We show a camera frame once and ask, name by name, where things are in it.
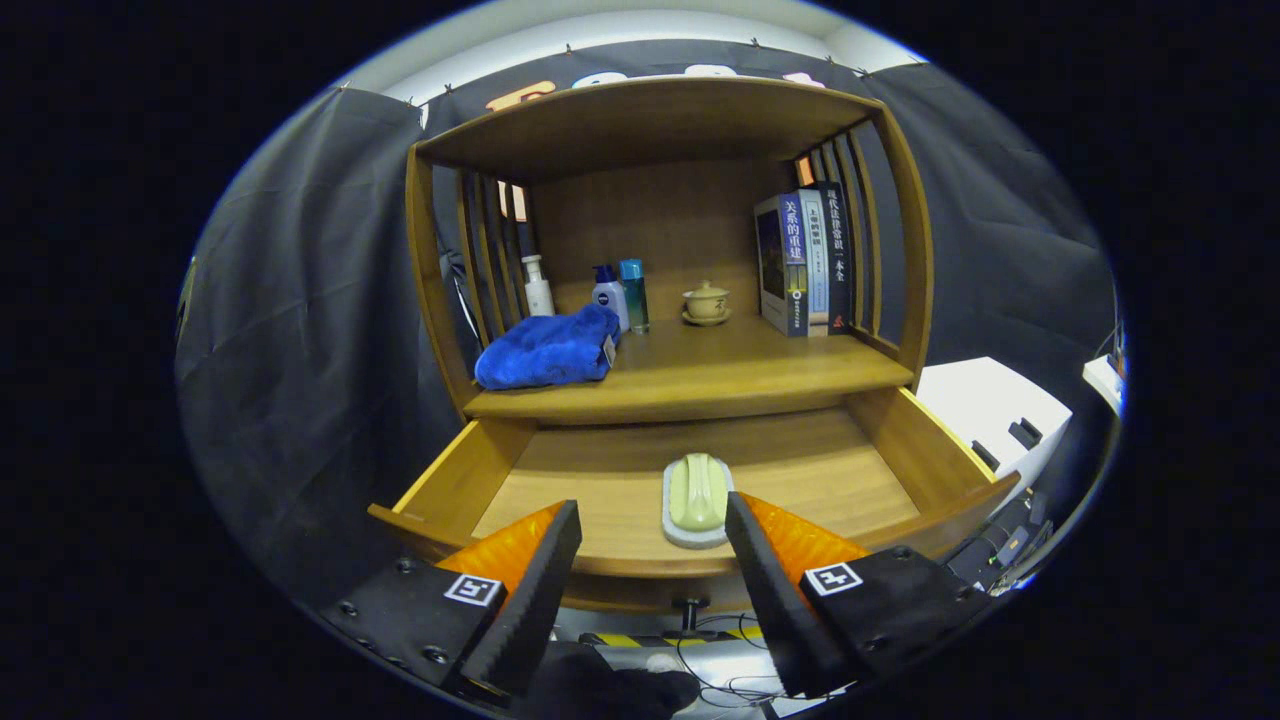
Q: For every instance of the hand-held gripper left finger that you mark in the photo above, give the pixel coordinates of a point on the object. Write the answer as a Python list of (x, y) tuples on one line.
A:
[(535, 600)]

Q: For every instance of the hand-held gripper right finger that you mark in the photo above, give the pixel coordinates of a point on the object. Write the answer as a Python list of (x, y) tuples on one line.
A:
[(772, 600)]

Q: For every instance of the wooden drawer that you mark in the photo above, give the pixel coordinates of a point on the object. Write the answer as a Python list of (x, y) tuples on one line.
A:
[(600, 500)]

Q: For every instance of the wooden countertop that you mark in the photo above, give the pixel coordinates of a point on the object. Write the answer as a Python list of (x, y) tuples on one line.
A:
[(720, 370)]

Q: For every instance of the white cabinet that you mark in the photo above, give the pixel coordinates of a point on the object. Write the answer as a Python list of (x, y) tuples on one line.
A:
[(980, 400)]

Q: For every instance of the wooden cabinet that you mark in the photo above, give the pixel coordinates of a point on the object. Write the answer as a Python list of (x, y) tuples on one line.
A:
[(650, 210)]

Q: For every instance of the yellow black floor tape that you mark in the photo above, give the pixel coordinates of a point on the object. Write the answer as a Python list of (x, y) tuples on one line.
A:
[(620, 639)]

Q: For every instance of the dark cloth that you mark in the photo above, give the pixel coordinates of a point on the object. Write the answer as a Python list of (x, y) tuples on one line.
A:
[(600, 690)]

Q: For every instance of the black floor equipment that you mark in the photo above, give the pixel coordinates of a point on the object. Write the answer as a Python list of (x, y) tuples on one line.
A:
[(1000, 550)]

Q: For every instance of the blue towel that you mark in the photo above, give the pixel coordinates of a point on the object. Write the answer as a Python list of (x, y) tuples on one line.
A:
[(545, 350)]

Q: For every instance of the white pump bottle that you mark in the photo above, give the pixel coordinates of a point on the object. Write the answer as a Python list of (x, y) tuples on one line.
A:
[(538, 297)]

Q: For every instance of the beige lidded tea cup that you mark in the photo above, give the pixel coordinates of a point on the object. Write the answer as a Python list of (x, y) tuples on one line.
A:
[(706, 303)]

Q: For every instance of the white bottle with blue cap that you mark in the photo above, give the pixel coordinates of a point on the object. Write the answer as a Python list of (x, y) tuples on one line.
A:
[(610, 298)]

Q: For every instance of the clear blue bottle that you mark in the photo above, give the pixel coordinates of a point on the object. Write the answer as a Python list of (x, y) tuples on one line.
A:
[(634, 300)]

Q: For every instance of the white spine book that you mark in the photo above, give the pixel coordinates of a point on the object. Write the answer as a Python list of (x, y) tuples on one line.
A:
[(817, 270)]

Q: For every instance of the grey book with blue spine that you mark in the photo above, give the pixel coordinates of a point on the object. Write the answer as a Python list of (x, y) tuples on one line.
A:
[(772, 260)]

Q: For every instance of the black book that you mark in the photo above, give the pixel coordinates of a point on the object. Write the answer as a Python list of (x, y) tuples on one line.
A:
[(840, 260)]

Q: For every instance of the black backdrop cloth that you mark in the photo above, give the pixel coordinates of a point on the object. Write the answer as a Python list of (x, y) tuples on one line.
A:
[(300, 300)]

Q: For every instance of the white shelf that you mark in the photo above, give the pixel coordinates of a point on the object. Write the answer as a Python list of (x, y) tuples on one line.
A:
[(1100, 378)]

